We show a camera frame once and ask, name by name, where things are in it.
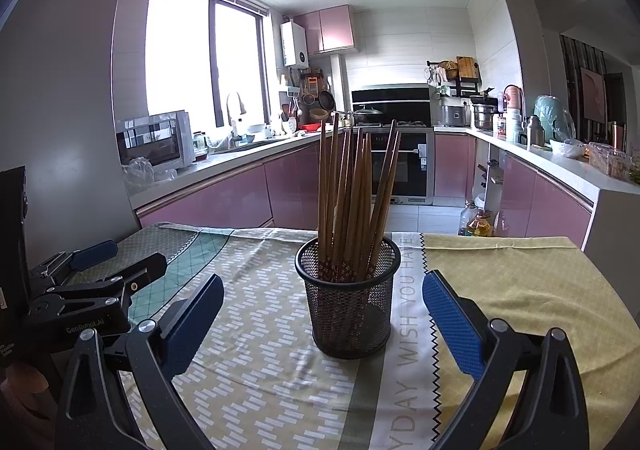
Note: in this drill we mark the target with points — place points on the black mesh holder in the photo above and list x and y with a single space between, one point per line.
350 315

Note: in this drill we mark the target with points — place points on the teal appliance in plastic bag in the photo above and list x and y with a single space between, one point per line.
550 118

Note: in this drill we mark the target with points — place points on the black range hood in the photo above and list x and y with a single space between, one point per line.
395 98

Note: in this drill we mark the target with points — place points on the steel flask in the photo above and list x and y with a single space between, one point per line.
534 133

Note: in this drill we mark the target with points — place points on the sink faucet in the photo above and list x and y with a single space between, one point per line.
235 105

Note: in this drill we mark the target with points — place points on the yellow cooking oil bottle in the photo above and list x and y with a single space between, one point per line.
480 226

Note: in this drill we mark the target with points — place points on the bundle of wooden chopsticks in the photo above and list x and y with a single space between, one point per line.
357 190

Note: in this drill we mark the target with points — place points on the clear plastic container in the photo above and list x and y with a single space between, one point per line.
609 161

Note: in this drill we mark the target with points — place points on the silver rice cooker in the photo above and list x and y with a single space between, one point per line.
454 111

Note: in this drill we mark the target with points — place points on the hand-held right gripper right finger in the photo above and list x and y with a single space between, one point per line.
450 325

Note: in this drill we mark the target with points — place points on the white kitchen countertop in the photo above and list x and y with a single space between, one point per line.
225 153

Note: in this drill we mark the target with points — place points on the built-in oven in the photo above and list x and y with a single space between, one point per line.
415 170

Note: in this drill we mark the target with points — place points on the stainless steel pot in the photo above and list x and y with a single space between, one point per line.
484 118

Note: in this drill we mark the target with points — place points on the white bottle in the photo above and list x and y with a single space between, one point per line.
512 126

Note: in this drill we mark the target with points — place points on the kitchen window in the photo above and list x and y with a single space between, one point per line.
180 50

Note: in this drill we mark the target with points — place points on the wok with lid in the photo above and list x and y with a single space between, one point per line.
367 114

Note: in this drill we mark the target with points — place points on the wall rack with cutting board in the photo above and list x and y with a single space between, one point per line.
467 70

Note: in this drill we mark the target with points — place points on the printed patchwork tablecloth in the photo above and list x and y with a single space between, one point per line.
525 290

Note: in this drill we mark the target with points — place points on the white water heater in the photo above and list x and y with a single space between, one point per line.
294 45

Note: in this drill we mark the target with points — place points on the white bowl in bag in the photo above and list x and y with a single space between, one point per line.
567 149

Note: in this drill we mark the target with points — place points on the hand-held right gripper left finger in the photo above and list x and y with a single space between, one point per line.
192 317

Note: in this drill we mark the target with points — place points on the white countertop oven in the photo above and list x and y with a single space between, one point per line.
150 143

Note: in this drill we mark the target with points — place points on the knife holder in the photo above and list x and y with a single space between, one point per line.
490 173

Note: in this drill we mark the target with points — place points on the red bowl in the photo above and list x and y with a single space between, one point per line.
310 127

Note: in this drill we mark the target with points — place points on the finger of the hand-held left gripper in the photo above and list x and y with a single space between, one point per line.
145 267
95 250

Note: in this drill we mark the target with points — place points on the clear plastic bag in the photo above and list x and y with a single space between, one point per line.
142 170

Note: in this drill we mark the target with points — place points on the pink base cabinets short run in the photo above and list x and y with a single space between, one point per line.
535 200

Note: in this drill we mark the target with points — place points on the clear plastic bottle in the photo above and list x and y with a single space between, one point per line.
467 217

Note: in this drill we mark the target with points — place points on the pink wall cabinet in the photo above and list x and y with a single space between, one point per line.
332 30

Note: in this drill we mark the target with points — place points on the pink kettle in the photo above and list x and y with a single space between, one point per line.
512 98

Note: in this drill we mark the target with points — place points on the framed wall picture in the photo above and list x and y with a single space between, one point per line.
594 95

